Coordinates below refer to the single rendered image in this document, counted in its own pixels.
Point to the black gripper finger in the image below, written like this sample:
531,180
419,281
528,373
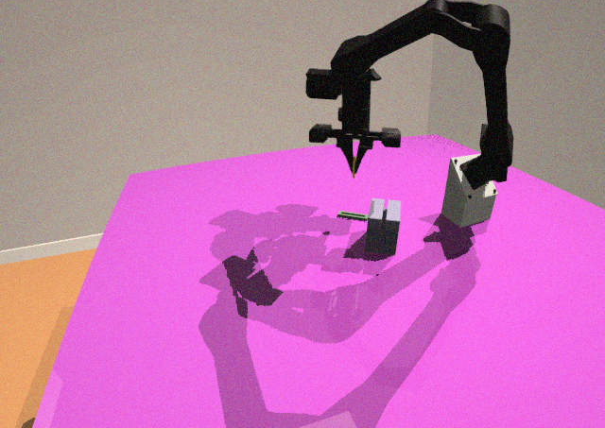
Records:
360,154
347,151

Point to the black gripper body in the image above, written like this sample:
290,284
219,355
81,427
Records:
355,120

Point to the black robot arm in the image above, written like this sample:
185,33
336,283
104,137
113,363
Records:
488,38

